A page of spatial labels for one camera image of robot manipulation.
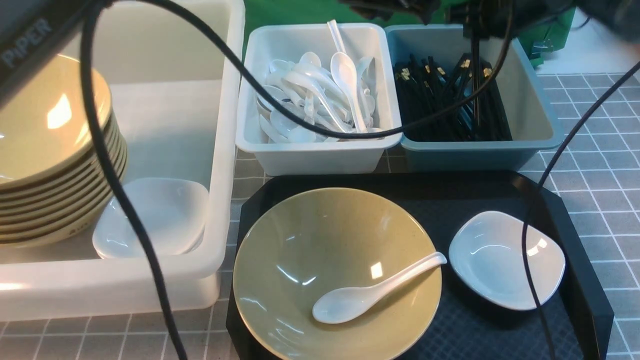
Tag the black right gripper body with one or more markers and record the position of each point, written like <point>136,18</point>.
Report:
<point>481,19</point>

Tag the white square sauce dish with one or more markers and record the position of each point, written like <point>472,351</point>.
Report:
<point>487,255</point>

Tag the olive green noodle bowl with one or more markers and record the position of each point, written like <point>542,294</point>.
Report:
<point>325,239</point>

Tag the white ceramic soup spoon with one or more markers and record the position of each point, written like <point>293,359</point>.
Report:
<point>346,304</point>

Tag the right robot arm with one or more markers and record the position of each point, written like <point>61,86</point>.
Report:
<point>621,17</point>

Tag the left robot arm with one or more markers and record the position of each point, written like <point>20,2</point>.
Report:
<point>32,32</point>

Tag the stack of olive noodle bowls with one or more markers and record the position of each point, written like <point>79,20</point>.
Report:
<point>52,185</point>

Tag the green backdrop cloth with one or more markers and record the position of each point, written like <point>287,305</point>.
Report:
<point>262,13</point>

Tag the pile of black chopsticks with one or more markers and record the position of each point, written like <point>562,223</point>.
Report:
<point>424,88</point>

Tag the white spoon bin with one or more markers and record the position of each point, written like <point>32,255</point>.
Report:
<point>290,42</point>

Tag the pile of white spoons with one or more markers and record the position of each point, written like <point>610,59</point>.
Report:
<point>338,96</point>

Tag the black serving tray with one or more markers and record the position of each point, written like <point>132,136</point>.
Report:
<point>465,326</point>

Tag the large white plastic tub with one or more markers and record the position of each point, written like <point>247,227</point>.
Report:
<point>175,101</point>

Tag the stacked white square dishes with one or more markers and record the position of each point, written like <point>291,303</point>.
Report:
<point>172,210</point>

